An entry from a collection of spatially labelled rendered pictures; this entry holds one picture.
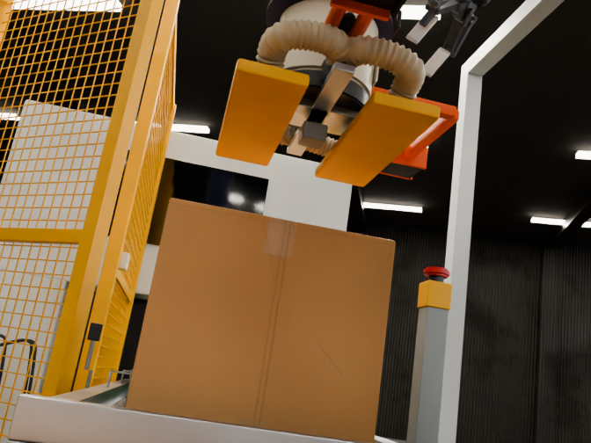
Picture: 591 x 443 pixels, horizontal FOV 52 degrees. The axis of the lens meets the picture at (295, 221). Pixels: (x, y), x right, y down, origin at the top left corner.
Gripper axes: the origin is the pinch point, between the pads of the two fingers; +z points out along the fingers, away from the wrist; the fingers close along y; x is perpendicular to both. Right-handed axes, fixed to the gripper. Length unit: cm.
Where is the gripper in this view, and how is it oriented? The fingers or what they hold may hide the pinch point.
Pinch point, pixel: (421, 54)
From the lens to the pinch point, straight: 137.9
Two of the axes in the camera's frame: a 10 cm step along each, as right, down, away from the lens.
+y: 4.0, 2.9, 8.7
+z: -6.5, 7.6, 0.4
